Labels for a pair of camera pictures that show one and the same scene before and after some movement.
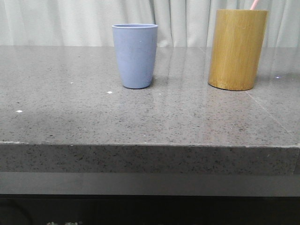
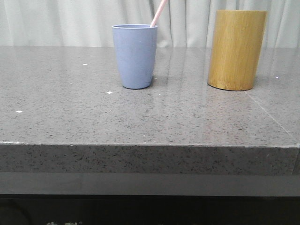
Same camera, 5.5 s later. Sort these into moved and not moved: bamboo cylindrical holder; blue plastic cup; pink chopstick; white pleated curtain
Moved: pink chopstick
Not moved: blue plastic cup; bamboo cylindrical holder; white pleated curtain
